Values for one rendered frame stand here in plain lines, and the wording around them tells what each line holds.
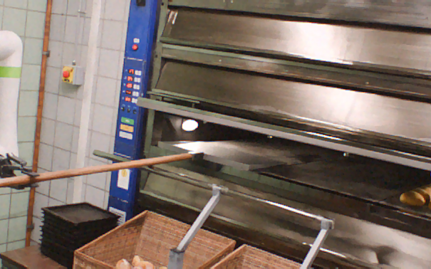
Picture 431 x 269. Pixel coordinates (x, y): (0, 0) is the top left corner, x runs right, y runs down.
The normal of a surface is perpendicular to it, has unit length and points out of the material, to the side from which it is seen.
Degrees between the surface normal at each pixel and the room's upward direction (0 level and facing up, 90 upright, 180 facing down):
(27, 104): 90
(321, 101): 70
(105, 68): 90
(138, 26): 90
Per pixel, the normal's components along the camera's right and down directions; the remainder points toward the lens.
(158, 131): 0.80, 0.19
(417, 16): -0.58, 0.04
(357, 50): -0.51, -0.30
